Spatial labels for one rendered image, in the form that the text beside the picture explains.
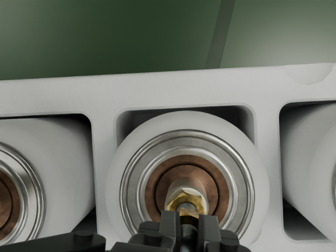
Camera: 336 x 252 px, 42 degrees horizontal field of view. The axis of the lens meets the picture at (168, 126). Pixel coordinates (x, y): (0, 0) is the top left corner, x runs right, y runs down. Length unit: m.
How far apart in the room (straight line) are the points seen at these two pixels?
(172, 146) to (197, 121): 0.02
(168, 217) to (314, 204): 0.13
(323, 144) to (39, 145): 0.16
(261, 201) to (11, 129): 0.15
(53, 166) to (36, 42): 0.29
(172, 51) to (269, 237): 0.25
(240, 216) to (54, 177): 0.11
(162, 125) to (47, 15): 0.31
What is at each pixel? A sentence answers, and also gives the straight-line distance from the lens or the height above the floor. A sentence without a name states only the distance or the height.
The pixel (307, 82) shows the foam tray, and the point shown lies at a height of 0.18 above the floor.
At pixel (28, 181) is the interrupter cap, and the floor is 0.25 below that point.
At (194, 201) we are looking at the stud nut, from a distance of 0.21.
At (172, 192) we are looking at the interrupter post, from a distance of 0.22.
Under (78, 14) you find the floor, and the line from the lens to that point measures 0.52.
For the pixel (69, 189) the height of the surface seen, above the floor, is 0.24.
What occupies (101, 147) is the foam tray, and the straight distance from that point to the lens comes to 0.32.
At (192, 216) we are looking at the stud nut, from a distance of 0.17.
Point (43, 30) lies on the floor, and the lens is 0.53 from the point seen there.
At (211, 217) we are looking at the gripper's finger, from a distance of 0.16.
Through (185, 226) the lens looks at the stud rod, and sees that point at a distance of 0.17.
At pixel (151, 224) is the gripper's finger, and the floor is 0.34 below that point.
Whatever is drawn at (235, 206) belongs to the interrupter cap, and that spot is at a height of 0.25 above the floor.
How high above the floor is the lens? 0.50
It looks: 87 degrees down
